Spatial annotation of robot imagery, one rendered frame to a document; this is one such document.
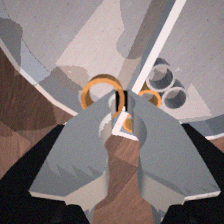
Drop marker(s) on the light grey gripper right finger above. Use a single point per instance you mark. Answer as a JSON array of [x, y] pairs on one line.
[[177, 164]]

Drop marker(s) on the grey metal bushing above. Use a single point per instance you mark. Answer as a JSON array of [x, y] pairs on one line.
[[166, 82], [179, 101]]

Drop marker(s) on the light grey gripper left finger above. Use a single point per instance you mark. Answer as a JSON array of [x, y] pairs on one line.
[[69, 165]]

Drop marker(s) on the bronze bushing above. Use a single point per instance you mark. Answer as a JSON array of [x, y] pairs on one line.
[[103, 78], [155, 99], [128, 124]]

